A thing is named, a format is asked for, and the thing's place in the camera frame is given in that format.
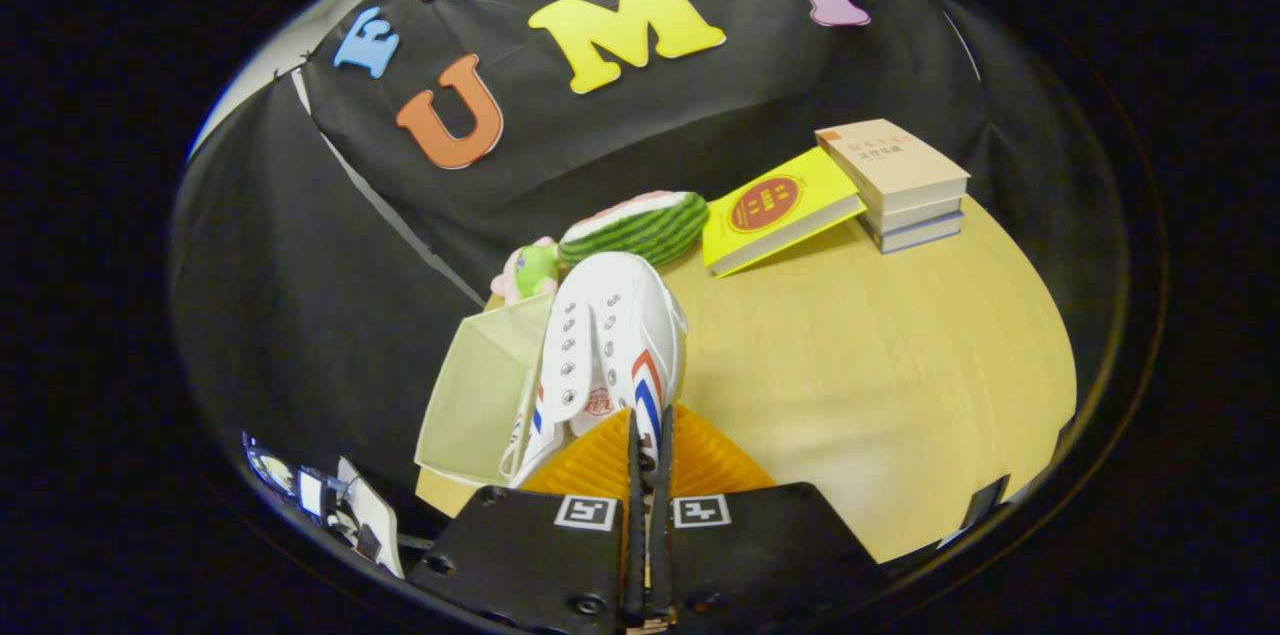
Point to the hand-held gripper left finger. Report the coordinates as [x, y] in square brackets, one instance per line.
[530, 565]

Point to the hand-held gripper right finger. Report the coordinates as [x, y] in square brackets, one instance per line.
[770, 555]

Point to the translucent storage box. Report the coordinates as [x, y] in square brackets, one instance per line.
[475, 395]

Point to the white paper sheet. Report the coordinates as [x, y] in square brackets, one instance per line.
[375, 520]

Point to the small dark block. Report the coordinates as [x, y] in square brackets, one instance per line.
[985, 503]

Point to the green and pink plush toy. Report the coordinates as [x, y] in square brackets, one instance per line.
[532, 273]

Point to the yellow book with red circle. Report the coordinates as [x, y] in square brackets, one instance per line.
[775, 210]

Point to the watermelon slice plush toy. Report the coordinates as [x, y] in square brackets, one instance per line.
[640, 227]

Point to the grey-blue book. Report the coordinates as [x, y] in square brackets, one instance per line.
[925, 235]

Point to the white book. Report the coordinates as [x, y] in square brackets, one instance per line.
[920, 215]

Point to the tan cover book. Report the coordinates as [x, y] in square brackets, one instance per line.
[890, 165]

